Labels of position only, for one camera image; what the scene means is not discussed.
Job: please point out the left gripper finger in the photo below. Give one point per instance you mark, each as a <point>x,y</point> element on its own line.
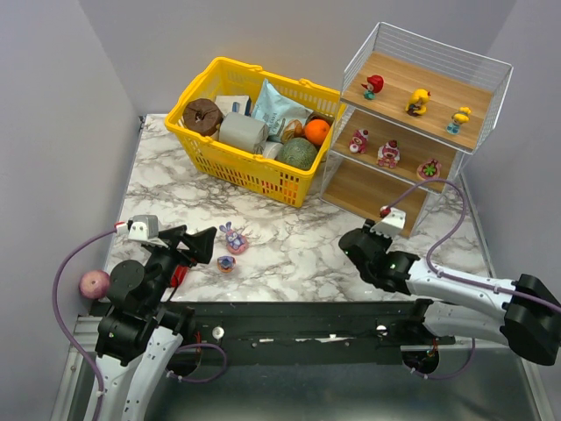
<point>200,245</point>
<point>172,238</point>

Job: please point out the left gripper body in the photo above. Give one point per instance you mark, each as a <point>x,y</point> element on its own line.
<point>183,244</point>

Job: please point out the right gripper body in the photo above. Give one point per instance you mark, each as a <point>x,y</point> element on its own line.
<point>357,245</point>

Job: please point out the pink bear with strawberry cake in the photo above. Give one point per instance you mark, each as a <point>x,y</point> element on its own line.
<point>389,154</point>

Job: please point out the pink bear with santa hat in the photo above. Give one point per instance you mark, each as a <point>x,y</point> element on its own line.
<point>359,141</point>

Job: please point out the pink strawberry cake toy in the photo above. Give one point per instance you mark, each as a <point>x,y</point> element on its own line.
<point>429,170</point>

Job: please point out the yellow hair girl figure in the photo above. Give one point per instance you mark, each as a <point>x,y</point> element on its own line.
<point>417,103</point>

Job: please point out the red cherry toy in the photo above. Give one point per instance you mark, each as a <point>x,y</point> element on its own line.
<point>373,85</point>

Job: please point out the yellow hair blue figure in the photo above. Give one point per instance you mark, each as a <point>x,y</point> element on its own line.
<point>460,117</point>

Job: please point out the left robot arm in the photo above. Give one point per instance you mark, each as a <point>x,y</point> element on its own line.
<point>138,336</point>

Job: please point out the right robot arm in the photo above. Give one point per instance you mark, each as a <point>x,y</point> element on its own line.
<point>523,314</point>

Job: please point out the red bell pepper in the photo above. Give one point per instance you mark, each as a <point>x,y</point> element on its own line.
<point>178,276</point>

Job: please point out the purple bunny in orange cup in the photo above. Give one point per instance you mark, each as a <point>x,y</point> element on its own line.
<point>226,263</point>

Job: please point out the purple bunny on pink donut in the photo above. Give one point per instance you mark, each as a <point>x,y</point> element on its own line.
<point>236,243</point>

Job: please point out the green melon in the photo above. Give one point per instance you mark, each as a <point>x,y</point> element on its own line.
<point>298,153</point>

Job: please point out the white cup in basket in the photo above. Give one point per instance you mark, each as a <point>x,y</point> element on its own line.
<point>271,150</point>

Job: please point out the grey paper roll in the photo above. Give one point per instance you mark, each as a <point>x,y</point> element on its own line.
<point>244,133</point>

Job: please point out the orange fruit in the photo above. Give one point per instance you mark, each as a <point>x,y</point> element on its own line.
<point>316,131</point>

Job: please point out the chocolate donut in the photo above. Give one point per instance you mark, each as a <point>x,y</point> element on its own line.
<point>202,116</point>

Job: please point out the brown bread pastry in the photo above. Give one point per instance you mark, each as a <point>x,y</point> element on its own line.
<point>294,129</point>

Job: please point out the yellow plastic basket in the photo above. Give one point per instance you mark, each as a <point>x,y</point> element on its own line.
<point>231,146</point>

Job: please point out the white blue box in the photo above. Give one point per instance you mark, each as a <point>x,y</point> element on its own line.
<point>241,104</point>

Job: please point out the light blue chips bag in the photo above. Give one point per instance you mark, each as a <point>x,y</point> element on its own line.
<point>276,110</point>

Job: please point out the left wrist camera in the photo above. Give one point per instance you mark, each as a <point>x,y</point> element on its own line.
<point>143,229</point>

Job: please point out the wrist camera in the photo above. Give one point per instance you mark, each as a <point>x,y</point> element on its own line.
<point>143,229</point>
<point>391,224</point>

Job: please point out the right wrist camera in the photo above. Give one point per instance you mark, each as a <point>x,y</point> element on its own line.
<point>391,224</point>

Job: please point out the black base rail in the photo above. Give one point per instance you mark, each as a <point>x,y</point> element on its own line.
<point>300,333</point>

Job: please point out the white wire wooden shelf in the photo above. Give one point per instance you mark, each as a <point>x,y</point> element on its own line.
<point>408,61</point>

